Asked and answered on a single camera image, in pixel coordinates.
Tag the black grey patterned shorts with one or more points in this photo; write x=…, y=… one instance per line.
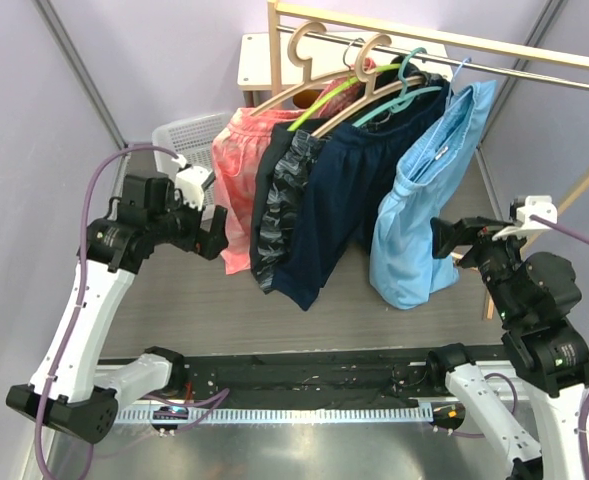
x=280, y=184

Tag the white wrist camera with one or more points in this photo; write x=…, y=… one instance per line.
x=529, y=215
x=192, y=181

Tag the wooden clothes rack frame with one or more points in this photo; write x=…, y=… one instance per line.
x=375, y=26

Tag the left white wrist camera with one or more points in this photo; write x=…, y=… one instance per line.
x=192, y=181

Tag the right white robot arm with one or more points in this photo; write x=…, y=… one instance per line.
x=534, y=297

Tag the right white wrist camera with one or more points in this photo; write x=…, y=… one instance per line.
x=529, y=215

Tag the lime green hanger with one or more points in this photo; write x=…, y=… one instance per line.
x=340, y=95

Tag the right wooden hanger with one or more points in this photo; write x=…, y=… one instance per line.
x=368, y=78

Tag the light blue wire hanger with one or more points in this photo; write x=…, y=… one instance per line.
x=431, y=148

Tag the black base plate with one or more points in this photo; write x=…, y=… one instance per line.
x=329, y=380

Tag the light blue shorts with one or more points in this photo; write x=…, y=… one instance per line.
x=402, y=269

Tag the teal plastic hanger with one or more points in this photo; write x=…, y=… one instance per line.
x=404, y=99

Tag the white slotted cable duct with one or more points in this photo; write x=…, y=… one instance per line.
x=165, y=415

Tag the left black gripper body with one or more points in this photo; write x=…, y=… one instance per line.
x=186, y=222

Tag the metal hanging rod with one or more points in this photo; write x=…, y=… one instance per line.
x=424, y=57

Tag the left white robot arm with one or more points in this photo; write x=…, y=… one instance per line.
x=65, y=393

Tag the pink patterned shorts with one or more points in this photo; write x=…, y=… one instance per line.
x=236, y=154

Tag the navy blue shorts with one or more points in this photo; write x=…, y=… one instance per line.
x=354, y=171

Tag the left wooden hanger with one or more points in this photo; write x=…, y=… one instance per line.
x=304, y=63

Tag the wooden hanger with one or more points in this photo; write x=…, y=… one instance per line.
x=304, y=63
x=368, y=78

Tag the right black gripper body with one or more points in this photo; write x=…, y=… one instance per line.
x=495, y=258

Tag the white plastic basket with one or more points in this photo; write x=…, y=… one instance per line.
x=192, y=138

